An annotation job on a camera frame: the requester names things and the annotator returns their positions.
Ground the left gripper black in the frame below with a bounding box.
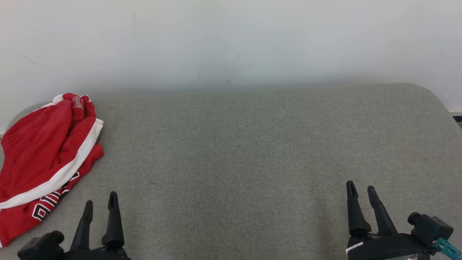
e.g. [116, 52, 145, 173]
[58, 191, 130, 260]

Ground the grey fabric sofa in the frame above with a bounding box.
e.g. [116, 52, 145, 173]
[0, 83, 462, 260]

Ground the teal cable connector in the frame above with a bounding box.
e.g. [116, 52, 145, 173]
[434, 238, 462, 260]

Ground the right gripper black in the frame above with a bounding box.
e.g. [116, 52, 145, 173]
[346, 181, 438, 260]

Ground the red and white jersey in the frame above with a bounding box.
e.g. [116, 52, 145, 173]
[0, 144, 104, 248]
[0, 93, 104, 210]

